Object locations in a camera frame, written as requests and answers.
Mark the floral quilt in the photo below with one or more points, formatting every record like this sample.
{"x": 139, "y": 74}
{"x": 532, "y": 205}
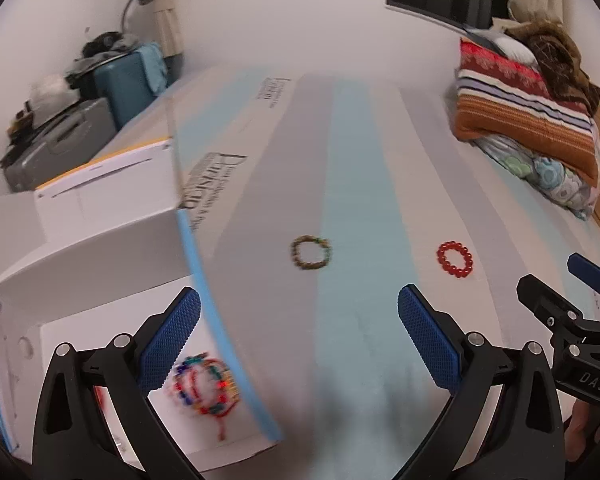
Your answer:
{"x": 550, "y": 175}

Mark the teal suitcase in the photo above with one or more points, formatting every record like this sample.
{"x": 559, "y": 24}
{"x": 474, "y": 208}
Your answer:
{"x": 120, "y": 90}

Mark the grey suitcase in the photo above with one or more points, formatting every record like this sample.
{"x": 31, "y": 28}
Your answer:
{"x": 65, "y": 135}

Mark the striped pillow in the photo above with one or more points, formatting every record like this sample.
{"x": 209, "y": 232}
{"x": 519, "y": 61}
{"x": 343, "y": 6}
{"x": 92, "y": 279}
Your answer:
{"x": 520, "y": 110}

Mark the pile of dark clothes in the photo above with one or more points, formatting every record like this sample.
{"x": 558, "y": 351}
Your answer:
{"x": 102, "y": 42}

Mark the white pillow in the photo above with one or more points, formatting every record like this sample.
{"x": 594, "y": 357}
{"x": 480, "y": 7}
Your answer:
{"x": 515, "y": 47}

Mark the beige pleated curtain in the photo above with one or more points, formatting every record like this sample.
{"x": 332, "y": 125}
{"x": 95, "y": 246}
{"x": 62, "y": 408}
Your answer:
{"x": 167, "y": 25}

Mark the blue and yellow cardboard box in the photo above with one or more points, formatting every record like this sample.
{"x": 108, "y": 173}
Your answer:
{"x": 105, "y": 195}

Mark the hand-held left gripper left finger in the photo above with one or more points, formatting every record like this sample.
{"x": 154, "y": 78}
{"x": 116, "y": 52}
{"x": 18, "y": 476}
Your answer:
{"x": 172, "y": 345}

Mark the light blue towel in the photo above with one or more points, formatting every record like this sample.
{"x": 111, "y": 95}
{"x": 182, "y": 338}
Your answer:
{"x": 152, "y": 67}

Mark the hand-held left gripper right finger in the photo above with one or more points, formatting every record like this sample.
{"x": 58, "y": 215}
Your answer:
{"x": 427, "y": 335}

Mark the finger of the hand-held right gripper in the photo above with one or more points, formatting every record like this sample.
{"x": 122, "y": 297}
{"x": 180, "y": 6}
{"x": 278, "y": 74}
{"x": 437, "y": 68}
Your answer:
{"x": 537, "y": 295}
{"x": 587, "y": 267}

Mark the brown fur blanket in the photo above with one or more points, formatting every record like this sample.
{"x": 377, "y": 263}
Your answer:
{"x": 555, "y": 50}

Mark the white plastic bag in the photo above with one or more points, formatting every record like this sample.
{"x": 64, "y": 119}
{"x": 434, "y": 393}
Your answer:
{"x": 50, "y": 87}

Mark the person's right hand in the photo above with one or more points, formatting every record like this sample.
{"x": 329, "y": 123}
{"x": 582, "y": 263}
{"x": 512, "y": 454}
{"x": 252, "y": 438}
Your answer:
{"x": 582, "y": 425}

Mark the striped bed sheet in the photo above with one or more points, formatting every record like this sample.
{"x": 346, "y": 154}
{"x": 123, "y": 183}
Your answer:
{"x": 360, "y": 160}

